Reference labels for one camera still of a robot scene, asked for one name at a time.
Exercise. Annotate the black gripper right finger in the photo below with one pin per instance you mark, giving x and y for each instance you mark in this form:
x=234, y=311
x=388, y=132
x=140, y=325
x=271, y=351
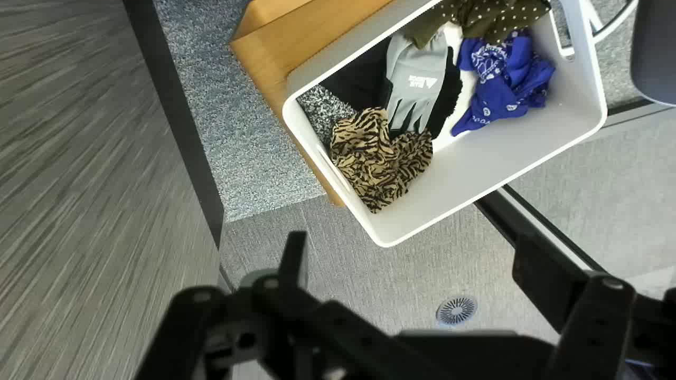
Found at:
x=592, y=331

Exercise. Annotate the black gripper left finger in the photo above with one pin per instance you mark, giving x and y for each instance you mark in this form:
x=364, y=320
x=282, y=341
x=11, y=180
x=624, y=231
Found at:
x=183, y=331

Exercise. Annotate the white plastic box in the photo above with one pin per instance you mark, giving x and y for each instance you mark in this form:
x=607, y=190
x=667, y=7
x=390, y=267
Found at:
x=492, y=162

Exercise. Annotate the round floor socket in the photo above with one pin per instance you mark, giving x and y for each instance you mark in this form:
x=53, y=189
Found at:
x=455, y=308

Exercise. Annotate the leopard print cloth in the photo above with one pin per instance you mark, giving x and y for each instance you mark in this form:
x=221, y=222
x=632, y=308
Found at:
x=372, y=162

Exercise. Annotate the grey speckled cloth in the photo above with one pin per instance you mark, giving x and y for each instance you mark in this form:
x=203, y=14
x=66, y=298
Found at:
x=324, y=113

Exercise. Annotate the blue bandana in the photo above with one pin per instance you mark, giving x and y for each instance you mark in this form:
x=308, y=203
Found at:
x=498, y=70

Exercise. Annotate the grey plastic chair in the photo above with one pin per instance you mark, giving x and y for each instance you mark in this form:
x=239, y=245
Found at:
x=654, y=50

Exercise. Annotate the black cloth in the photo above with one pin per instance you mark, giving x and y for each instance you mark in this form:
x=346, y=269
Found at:
x=361, y=82

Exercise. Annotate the light wooden stool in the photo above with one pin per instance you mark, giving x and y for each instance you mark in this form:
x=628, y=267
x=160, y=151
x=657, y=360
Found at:
x=296, y=34

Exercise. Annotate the olive polka dot cloth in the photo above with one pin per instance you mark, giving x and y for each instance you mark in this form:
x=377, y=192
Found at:
x=492, y=14

